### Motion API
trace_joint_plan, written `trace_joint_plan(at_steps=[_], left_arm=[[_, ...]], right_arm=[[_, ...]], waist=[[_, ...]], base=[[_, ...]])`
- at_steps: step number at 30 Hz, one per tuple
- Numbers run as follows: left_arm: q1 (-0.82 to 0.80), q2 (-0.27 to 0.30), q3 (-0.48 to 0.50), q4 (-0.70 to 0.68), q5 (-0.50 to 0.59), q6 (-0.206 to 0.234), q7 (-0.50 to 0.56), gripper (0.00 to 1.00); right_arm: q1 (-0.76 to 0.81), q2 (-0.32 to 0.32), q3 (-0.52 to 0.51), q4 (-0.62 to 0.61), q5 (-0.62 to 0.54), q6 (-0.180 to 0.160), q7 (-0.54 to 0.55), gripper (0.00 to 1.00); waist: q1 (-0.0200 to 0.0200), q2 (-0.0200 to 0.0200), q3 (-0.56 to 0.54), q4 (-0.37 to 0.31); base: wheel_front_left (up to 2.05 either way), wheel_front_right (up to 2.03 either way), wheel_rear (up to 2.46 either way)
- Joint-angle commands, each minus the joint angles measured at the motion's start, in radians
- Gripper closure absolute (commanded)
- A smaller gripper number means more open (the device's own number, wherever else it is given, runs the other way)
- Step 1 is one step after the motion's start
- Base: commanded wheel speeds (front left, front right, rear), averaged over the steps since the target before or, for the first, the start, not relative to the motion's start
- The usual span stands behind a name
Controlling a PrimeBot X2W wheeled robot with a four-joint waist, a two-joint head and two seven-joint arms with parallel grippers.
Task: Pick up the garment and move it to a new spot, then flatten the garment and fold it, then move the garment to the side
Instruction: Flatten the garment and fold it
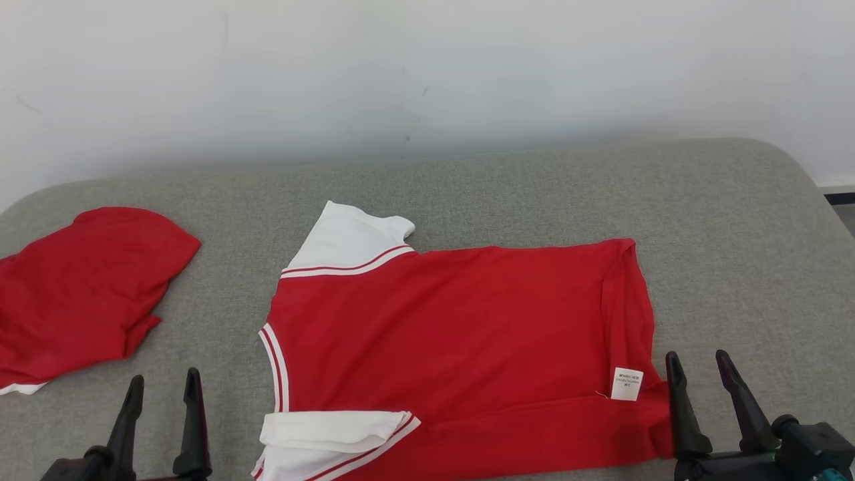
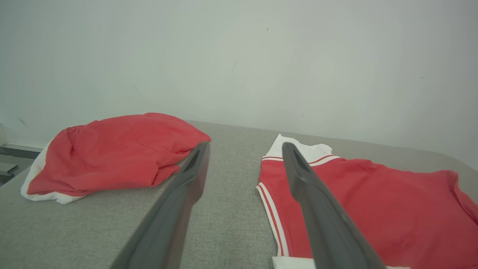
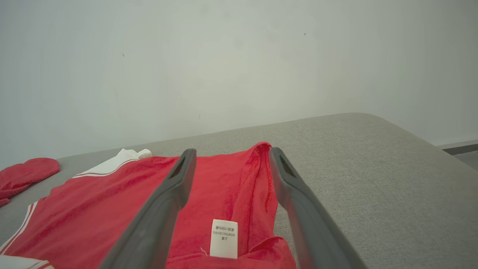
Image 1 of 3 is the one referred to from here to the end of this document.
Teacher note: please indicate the red mesh shorts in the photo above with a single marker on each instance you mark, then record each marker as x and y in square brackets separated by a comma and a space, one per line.
[80, 294]

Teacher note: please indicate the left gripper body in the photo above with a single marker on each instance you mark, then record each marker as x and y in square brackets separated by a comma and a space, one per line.
[80, 471]

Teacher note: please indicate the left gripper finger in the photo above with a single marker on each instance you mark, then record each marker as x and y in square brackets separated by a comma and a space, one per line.
[194, 441]
[127, 434]

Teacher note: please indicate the red white basketball jersey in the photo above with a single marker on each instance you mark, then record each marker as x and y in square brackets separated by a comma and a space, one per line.
[454, 334]

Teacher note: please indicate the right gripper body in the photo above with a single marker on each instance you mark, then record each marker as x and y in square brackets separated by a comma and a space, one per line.
[728, 469]

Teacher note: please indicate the dark teal wrist camera box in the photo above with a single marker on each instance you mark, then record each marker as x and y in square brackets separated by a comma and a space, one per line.
[815, 447]

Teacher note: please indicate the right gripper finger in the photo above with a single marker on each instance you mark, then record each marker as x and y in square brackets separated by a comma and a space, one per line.
[751, 427]
[685, 427]

